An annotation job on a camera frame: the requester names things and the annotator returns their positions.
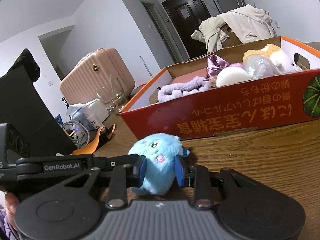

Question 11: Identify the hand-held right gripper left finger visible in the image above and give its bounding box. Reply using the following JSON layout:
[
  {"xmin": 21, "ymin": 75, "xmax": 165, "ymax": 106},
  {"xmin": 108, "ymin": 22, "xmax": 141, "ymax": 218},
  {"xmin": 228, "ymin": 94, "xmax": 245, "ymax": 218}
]
[{"xmin": 62, "ymin": 156, "xmax": 148, "ymax": 210}]

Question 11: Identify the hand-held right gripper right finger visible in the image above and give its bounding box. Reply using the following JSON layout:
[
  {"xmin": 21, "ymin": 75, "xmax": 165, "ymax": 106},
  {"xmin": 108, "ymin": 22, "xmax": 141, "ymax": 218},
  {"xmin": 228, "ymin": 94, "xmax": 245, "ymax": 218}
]
[{"xmin": 174, "ymin": 156, "xmax": 253, "ymax": 210}]

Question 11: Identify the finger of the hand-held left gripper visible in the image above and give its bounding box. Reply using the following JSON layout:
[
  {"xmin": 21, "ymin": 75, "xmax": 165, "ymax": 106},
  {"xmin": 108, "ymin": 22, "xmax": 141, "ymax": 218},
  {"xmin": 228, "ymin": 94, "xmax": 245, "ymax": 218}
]
[{"xmin": 84, "ymin": 154, "xmax": 145, "ymax": 171}]

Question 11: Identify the blue fluffy plush toy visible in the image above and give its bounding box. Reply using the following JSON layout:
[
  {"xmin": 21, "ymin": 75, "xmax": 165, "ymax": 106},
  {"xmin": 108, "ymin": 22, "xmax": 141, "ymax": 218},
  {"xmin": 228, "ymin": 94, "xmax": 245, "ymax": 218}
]
[{"xmin": 128, "ymin": 133, "xmax": 191, "ymax": 195}]

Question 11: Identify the red cardboard box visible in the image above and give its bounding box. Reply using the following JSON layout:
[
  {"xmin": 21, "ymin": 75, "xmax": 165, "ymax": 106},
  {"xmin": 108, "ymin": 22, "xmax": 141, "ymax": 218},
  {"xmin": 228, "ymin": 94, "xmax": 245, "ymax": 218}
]
[{"xmin": 119, "ymin": 36, "xmax": 320, "ymax": 140}]

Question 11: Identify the lavender fuzzy headband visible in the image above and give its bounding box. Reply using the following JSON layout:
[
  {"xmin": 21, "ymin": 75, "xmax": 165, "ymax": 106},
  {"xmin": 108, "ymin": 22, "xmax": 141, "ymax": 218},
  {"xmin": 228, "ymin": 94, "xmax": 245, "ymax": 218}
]
[{"xmin": 157, "ymin": 76, "xmax": 212, "ymax": 103}]

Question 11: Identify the pink layered sponge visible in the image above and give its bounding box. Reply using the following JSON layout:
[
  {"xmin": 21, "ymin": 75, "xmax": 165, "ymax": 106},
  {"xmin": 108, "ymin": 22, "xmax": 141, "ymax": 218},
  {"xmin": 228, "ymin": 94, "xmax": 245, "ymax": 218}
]
[{"xmin": 170, "ymin": 76, "xmax": 208, "ymax": 85}]

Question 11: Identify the white round sponge ball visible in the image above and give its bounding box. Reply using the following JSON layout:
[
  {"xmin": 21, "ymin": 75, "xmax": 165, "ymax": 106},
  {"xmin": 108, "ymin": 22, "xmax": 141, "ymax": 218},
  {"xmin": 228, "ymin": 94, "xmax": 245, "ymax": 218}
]
[{"xmin": 216, "ymin": 66, "xmax": 251, "ymax": 88}]

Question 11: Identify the purple satin scrunchie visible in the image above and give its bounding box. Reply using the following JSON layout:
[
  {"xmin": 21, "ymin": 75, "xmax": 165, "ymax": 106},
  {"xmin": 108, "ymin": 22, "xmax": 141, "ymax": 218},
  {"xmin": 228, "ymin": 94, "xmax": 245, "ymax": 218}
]
[{"xmin": 205, "ymin": 54, "xmax": 243, "ymax": 78}]

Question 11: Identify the translucent bath ball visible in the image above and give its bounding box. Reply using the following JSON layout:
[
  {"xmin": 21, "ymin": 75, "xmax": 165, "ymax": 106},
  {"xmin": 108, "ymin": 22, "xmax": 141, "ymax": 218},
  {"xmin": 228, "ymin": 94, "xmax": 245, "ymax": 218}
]
[{"xmin": 242, "ymin": 55, "xmax": 274, "ymax": 80}]

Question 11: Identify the white lamb plush toy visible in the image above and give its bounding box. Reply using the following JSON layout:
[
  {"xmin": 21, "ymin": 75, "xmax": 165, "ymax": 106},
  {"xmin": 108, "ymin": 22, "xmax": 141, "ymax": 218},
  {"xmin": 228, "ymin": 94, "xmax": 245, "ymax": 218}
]
[{"xmin": 269, "ymin": 49, "xmax": 302, "ymax": 75}]

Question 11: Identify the person's left forearm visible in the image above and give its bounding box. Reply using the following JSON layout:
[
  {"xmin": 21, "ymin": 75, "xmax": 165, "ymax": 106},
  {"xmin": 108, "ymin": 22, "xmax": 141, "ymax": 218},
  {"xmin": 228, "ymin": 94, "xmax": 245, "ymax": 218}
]
[{"xmin": 0, "ymin": 209, "xmax": 18, "ymax": 240}]

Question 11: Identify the person's left hand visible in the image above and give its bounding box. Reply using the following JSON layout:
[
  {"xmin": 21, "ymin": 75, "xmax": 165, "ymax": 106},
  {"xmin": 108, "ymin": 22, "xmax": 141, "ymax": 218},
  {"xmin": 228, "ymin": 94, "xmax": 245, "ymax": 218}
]
[{"xmin": 5, "ymin": 192, "xmax": 21, "ymax": 233}]

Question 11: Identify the black paper bag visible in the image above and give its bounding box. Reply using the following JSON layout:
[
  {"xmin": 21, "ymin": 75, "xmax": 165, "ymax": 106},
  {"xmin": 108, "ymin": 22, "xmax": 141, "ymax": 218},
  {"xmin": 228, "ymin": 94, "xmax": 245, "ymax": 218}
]
[{"xmin": 0, "ymin": 49, "xmax": 78, "ymax": 159}]

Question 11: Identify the clear glass cup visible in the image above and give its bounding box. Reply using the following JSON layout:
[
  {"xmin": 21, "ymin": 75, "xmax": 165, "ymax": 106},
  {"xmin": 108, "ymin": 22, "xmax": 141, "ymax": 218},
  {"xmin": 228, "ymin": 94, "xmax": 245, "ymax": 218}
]
[{"xmin": 95, "ymin": 76, "xmax": 128, "ymax": 115}]

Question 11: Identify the pink ribbed suitcase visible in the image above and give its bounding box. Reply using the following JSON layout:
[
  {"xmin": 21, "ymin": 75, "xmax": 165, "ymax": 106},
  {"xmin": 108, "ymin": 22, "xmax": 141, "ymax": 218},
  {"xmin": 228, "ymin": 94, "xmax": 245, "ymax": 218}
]
[{"xmin": 59, "ymin": 47, "xmax": 136, "ymax": 105}]

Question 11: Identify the black knit hat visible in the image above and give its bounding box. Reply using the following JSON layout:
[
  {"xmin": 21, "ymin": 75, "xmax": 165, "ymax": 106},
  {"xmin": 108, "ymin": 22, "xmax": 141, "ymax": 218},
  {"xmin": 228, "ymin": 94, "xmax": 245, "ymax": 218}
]
[{"xmin": 11, "ymin": 48, "xmax": 42, "ymax": 83}]

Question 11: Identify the interior door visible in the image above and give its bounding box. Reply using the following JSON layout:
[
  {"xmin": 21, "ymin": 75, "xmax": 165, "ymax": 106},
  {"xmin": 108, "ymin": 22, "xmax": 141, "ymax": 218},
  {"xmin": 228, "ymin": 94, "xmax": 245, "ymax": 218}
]
[{"xmin": 141, "ymin": 0, "xmax": 190, "ymax": 63}]

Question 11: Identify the dark entrance door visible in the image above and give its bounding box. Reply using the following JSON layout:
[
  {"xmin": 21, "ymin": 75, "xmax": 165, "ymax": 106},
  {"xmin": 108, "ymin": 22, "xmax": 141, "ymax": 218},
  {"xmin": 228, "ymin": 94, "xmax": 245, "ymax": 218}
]
[{"xmin": 161, "ymin": 0, "xmax": 218, "ymax": 63}]

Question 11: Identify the brown cardboard box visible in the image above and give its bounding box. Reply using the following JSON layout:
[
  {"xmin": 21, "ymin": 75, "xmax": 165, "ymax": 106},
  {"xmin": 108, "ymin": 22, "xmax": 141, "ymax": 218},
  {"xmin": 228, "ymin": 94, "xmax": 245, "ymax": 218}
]
[{"xmin": 220, "ymin": 24, "xmax": 243, "ymax": 48}]

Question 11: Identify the beige jacket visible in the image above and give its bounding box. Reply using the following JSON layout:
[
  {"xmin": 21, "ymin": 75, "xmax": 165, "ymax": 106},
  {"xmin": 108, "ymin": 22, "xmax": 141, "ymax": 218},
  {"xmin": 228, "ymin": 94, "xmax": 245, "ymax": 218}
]
[{"xmin": 190, "ymin": 4, "xmax": 277, "ymax": 53}]

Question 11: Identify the orange strap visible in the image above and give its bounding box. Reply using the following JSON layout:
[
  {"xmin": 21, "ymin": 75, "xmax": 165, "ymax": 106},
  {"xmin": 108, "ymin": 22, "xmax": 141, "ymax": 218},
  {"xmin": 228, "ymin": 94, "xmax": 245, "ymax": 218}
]
[{"xmin": 72, "ymin": 124, "xmax": 117, "ymax": 155}]

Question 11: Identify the white coiled cable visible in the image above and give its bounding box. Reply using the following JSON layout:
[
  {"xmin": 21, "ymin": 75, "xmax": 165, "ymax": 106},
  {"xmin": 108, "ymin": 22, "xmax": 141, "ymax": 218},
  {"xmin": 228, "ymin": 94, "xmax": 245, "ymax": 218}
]
[{"xmin": 62, "ymin": 120, "xmax": 90, "ymax": 147}]

